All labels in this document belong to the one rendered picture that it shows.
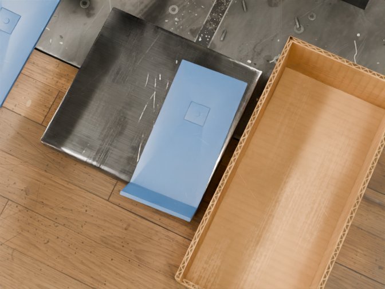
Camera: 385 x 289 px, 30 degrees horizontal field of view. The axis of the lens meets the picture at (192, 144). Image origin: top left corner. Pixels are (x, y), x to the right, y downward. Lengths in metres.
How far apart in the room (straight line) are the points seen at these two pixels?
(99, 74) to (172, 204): 0.16
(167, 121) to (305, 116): 0.14
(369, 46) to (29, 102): 0.36
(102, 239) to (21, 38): 0.21
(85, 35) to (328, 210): 0.31
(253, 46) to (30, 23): 0.23
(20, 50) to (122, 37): 0.12
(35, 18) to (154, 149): 0.17
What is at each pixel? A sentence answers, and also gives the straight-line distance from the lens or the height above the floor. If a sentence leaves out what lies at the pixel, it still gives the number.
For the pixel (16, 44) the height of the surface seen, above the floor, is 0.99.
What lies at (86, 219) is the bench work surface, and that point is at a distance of 0.72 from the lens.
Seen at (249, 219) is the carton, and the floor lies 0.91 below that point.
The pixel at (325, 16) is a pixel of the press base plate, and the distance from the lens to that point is 0.78.
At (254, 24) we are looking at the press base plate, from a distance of 0.77.
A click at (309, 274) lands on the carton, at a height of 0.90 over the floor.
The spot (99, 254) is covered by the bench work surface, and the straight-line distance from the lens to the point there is 0.71.
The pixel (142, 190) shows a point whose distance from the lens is 0.69.
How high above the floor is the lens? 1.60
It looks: 75 degrees down
